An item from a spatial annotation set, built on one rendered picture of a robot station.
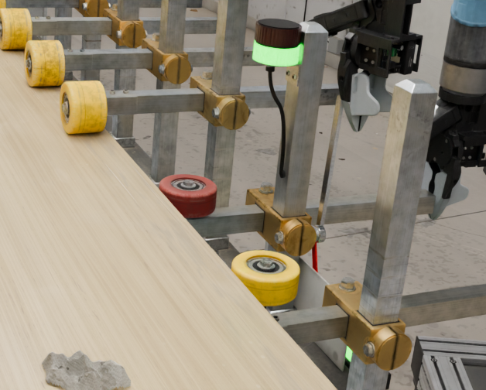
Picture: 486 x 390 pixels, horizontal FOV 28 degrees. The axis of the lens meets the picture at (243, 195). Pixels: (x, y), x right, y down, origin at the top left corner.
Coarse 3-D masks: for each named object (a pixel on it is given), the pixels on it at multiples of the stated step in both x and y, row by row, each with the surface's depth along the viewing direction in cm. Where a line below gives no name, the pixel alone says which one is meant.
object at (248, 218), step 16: (224, 208) 139; (240, 208) 139; (256, 208) 140; (336, 208) 144; (352, 208) 145; (368, 208) 146; (432, 208) 152; (192, 224) 134; (208, 224) 136; (224, 224) 137; (240, 224) 138; (256, 224) 139
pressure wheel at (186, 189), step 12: (168, 180) 134; (180, 180) 135; (192, 180) 134; (204, 180) 135; (168, 192) 131; (180, 192) 131; (192, 192) 131; (204, 192) 131; (216, 192) 133; (180, 204) 130; (192, 204) 130; (204, 204) 131; (192, 216) 131; (204, 216) 132
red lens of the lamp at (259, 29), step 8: (256, 24) 125; (256, 32) 125; (264, 32) 123; (272, 32) 123; (280, 32) 123; (288, 32) 123; (296, 32) 124; (256, 40) 125; (264, 40) 124; (272, 40) 123; (280, 40) 123; (288, 40) 123; (296, 40) 124
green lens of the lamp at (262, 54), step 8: (256, 48) 125; (264, 48) 124; (272, 48) 123; (296, 48) 125; (256, 56) 125; (264, 56) 124; (272, 56) 124; (280, 56) 124; (288, 56) 124; (296, 56) 125; (272, 64) 124; (280, 64) 124; (288, 64) 125
